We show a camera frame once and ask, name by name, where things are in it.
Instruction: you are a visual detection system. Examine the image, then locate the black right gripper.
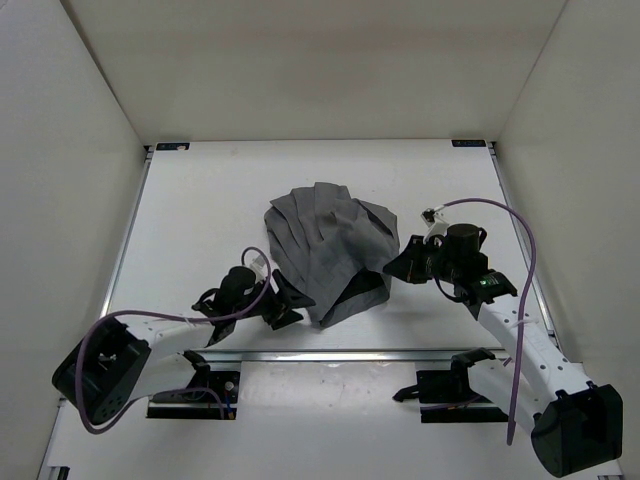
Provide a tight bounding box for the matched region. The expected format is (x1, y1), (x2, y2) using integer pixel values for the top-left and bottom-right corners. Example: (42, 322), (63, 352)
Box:
(383, 236), (460, 285)

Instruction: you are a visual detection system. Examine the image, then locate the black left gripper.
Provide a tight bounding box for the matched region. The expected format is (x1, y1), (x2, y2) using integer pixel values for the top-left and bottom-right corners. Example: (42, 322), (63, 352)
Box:
(234, 267), (315, 330)

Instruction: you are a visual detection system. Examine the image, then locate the grey pleated skirt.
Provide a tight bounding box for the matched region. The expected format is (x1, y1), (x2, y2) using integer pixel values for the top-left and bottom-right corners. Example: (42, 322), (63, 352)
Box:
(264, 182), (400, 329)

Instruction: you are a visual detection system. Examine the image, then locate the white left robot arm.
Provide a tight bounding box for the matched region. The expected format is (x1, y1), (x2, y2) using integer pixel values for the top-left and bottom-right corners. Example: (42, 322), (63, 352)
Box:
(52, 248), (320, 435)

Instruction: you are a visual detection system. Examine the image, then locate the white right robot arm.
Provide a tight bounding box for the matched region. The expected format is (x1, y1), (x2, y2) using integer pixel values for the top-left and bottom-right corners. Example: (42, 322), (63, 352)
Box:
(384, 225), (623, 478)

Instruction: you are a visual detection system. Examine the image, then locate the right blue corner label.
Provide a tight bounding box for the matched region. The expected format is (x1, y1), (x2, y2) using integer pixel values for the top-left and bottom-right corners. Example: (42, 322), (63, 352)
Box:
(451, 139), (486, 148)

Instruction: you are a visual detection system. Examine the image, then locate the blue corner label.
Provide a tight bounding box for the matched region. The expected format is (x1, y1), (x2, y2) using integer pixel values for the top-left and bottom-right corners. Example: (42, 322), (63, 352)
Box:
(155, 142), (190, 151)
(451, 139), (486, 148)

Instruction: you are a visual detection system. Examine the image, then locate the left blue corner label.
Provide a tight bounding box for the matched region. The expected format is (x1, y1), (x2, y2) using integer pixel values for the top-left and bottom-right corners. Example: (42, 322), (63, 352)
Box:
(155, 142), (190, 151)

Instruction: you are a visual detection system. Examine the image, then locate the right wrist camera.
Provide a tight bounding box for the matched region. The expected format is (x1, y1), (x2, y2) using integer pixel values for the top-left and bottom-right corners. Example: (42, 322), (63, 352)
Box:
(445, 223), (487, 258)

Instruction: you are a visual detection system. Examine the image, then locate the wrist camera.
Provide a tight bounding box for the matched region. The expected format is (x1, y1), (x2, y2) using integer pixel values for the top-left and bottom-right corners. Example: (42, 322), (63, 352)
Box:
(445, 223), (487, 258)
(219, 266), (256, 303)

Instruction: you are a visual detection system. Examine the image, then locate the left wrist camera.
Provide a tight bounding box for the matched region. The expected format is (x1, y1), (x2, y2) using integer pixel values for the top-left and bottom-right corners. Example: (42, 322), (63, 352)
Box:
(219, 266), (256, 303)

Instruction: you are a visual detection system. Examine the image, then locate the aluminium front rail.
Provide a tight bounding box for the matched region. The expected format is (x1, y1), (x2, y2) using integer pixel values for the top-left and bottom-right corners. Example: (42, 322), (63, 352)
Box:
(197, 347), (564, 365)

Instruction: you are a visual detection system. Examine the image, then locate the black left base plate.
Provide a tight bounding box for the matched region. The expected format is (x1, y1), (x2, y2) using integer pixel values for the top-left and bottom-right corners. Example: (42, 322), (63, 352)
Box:
(146, 363), (241, 421)

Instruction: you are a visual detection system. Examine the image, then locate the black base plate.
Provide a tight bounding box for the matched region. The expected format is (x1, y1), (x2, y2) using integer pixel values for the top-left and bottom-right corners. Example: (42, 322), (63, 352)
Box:
(146, 363), (241, 421)
(392, 348), (507, 424)

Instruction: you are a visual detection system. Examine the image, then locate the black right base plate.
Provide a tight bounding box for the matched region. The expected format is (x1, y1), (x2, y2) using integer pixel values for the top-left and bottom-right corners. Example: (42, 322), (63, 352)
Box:
(392, 348), (507, 424)

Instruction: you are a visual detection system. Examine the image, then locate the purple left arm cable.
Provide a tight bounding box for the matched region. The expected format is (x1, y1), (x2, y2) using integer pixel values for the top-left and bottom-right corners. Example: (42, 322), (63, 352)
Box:
(74, 247), (274, 434)

